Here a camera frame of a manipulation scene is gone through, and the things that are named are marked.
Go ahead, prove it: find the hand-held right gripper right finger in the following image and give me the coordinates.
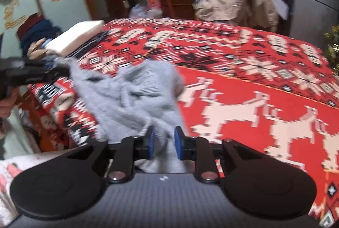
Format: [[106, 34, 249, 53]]
[[174, 127, 265, 183]]

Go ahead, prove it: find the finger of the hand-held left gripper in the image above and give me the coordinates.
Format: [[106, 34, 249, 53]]
[[44, 62, 71, 82]]

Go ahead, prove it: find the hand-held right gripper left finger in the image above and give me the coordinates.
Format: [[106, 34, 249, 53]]
[[67, 126, 157, 183]]

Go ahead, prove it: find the grey sweater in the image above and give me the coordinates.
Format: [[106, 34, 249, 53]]
[[54, 57, 190, 174]]

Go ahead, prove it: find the pile of dark clothes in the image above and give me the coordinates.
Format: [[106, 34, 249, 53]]
[[17, 13, 63, 52]]

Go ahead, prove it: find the person's left hand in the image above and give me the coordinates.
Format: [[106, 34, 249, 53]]
[[0, 94, 19, 122]]

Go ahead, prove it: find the white folded cloth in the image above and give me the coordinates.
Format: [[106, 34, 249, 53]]
[[45, 20, 106, 57]]

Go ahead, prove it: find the red patterned blanket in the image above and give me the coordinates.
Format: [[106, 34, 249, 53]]
[[28, 17, 339, 228]]

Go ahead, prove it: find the white plastic bag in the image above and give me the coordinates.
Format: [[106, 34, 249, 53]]
[[130, 4, 163, 19]]

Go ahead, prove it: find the red cardboard box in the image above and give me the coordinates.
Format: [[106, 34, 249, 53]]
[[146, 0, 162, 10]]

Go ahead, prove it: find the wooden drawer cabinet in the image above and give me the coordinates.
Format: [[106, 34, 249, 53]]
[[156, 0, 198, 20]]

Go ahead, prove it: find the small christmas tree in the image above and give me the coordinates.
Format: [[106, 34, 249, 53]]
[[322, 24, 339, 75]]

